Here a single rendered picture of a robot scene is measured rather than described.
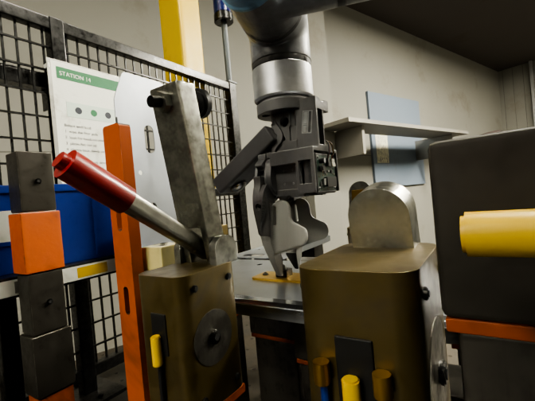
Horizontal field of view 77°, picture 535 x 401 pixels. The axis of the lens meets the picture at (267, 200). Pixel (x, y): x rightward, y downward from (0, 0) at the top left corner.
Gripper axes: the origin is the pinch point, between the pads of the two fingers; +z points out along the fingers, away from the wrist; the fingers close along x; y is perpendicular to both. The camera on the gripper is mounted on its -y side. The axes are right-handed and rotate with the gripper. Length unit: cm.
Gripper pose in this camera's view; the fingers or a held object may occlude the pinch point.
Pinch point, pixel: (283, 261)
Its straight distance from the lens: 45.0
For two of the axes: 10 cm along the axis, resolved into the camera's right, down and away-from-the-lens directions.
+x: 5.5, -0.5, 8.3
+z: 0.8, 10.0, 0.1
